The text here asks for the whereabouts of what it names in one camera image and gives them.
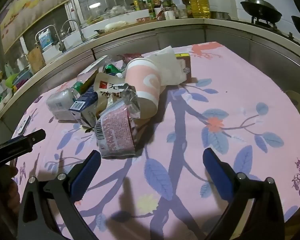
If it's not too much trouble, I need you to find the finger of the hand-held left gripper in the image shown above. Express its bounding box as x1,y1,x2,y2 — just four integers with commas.
0,129,46,153
0,144,33,167

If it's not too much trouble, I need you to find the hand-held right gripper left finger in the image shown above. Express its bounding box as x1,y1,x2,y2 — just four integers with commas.
16,150,102,240

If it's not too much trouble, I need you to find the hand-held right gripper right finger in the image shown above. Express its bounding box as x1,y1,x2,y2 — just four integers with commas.
202,148,286,240

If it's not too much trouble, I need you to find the clear plastic bottle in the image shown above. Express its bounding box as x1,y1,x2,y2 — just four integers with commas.
46,81,84,120

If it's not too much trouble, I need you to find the pink label snack packet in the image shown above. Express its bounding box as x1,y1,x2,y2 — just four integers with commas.
94,102,136,158

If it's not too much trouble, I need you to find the blue and white carton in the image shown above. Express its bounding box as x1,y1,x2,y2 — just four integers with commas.
69,86,99,123

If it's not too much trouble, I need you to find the silver foil wrapper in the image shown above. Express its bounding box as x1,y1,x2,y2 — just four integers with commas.
107,84,141,120

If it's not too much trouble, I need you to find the white packet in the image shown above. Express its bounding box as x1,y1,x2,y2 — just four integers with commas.
77,55,108,85

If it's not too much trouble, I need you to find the brown snack bag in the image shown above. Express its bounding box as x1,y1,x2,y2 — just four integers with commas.
94,72,127,110

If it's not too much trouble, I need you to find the green wrapper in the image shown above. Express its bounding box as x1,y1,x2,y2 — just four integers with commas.
104,64,120,75

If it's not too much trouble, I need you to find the pink paper cup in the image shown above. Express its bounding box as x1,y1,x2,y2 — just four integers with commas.
124,57,162,119

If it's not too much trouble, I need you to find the beige round bin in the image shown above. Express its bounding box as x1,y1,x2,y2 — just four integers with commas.
286,90,300,113

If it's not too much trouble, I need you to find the brown box with yellow edge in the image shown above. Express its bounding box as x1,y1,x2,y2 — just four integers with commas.
174,53,192,83

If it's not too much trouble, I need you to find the white tissue paper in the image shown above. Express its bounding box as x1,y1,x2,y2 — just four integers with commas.
149,45,188,87

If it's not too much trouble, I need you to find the maroon wrapper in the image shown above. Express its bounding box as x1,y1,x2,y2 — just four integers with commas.
122,53,143,63

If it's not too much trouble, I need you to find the person's left hand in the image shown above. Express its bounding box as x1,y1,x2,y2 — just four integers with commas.
0,165,20,215

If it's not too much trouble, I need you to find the white smartphone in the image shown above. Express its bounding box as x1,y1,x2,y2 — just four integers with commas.
15,116,32,134

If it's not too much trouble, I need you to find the pink floral tablecloth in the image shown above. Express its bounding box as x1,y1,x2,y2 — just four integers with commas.
11,41,300,240

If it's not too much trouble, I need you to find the green plastic bowl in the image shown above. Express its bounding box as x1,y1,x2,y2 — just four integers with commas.
5,74,19,88

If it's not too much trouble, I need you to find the wooden cutting board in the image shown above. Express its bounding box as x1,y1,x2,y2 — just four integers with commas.
27,46,46,74

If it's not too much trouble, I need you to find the blue label detergent bottle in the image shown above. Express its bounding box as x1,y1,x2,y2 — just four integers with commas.
39,29,53,49

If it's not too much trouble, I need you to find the square steel faucet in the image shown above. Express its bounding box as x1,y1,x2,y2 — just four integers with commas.
35,25,65,53

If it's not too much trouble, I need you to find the curved steel faucet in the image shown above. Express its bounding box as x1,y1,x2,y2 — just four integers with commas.
61,19,87,43

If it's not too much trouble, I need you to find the white radish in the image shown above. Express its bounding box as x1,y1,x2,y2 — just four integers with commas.
104,21,128,30

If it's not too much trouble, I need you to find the steel kitchen cabinet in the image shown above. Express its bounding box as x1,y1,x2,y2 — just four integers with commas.
0,17,300,140

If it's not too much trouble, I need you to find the gas stove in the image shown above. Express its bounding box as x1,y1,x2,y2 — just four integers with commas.
250,16,300,51

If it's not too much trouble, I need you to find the small steel pot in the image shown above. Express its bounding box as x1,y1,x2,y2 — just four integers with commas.
211,11,232,20

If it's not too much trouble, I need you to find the yellow cooking oil bottle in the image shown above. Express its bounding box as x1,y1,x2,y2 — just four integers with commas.
189,0,212,19

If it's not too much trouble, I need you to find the white plastic jug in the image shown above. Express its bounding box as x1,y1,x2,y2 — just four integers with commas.
171,0,187,19

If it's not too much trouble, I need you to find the wok with steel lid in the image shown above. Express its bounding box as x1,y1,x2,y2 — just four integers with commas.
230,0,283,23

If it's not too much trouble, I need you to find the row of condiment bottles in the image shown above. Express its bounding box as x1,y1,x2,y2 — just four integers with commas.
130,0,172,20

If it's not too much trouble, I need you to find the wall poster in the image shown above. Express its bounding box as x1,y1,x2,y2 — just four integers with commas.
0,0,71,53

